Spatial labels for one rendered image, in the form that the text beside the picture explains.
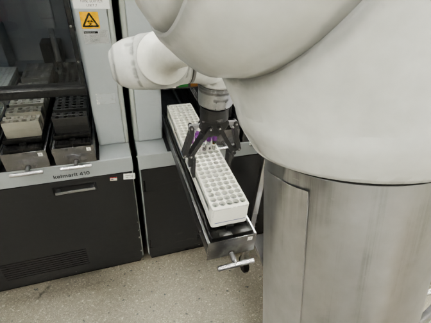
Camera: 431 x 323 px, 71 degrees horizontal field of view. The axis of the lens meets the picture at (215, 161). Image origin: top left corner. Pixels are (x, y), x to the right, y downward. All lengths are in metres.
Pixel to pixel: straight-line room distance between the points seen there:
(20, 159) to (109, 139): 0.30
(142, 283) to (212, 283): 0.36
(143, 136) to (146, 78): 0.64
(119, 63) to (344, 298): 0.55
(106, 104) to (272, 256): 1.02
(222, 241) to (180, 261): 0.95
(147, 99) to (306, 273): 1.04
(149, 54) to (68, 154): 0.66
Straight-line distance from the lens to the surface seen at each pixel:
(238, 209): 0.78
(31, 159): 1.19
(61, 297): 1.73
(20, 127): 1.22
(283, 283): 0.19
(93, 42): 1.09
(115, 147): 1.24
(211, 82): 0.70
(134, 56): 0.63
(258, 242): 1.49
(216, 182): 0.83
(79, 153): 1.16
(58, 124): 1.19
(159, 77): 0.61
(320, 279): 0.18
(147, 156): 1.19
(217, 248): 0.81
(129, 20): 1.07
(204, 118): 0.77
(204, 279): 1.67
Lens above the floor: 1.43
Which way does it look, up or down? 37 degrees down
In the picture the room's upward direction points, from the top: 5 degrees clockwise
